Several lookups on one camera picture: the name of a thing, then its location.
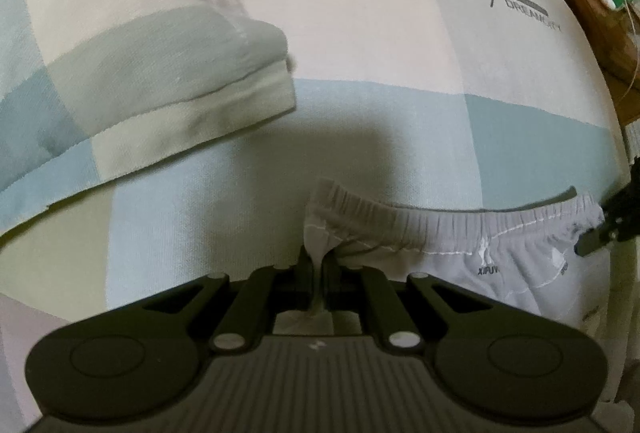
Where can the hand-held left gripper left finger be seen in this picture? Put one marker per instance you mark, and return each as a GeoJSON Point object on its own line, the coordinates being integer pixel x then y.
{"type": "Point", "coordinates": [302, 278]}

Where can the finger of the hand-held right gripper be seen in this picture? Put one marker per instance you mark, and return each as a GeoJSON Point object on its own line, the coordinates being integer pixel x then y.
{"type": "Point", "coordinates": [625, 210]}
{"type": "Point", "coordinates": [592, 243]}

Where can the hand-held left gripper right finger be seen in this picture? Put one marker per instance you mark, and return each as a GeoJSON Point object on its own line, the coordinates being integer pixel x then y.
{"type": "Point", "coordinates": [330, 283]}

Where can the grey printed pants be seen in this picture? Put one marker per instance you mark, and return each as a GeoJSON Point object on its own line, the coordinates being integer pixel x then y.
{"type": "Point", "coordinates": [500, 263]}

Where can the large checked pillow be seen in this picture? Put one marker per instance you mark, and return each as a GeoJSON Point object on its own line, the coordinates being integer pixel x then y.
{"type": "Point", "coordinates": [125, 38]}

